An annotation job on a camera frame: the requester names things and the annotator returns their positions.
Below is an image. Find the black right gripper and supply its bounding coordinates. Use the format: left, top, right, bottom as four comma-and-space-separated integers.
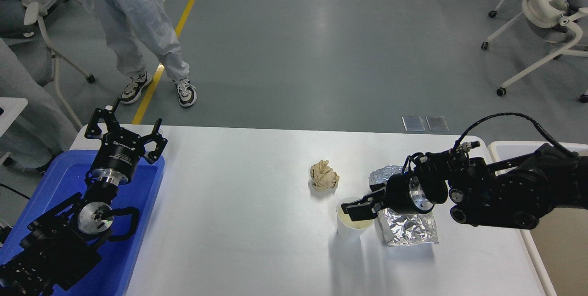
341, 172, 435, 222

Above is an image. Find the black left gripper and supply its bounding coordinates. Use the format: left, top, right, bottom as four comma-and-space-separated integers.
84, 98, 168, 185

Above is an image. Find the white paper cup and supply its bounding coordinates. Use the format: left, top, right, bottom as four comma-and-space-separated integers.
336, 197, 374, 242

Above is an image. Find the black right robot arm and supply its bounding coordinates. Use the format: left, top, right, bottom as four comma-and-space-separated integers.
340, 112, 588, 230

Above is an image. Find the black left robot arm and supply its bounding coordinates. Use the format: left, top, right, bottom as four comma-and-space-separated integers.
1, 99, 168, 296

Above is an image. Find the crumpled aluminium foil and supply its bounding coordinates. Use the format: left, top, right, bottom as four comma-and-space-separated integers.
369, 165, 439, 246

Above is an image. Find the crumpled brown paper ball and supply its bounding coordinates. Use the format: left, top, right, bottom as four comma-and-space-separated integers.
310, 160, 340, 193

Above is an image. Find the person in grey trousers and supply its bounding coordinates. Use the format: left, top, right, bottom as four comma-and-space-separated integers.
0, 40, 78, 175

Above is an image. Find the left metal floor plate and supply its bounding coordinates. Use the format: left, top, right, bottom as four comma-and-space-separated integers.
402, 116, 426, 132

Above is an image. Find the metal floor plate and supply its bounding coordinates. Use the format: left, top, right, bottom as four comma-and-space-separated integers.
402, 116, 426, 132
425, 116, 449, 132

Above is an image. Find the right metal floor plate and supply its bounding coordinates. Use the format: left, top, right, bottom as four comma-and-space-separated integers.
425, 116, 449, 132

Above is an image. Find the white side table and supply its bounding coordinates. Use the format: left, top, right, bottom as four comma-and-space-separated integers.
0, 97, 28, 137

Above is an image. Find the blue plastic tray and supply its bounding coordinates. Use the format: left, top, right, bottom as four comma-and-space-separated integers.
0, 150, 165, 296

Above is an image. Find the grey office chair left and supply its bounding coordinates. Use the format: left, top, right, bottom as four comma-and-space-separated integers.
1, 0, 96, 130

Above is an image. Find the person in white trousers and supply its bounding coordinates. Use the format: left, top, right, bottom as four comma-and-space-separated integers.
80, 0, 198, 108

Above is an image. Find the white plastic bin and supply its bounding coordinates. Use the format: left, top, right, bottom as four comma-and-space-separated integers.
488, 142, 588, 296

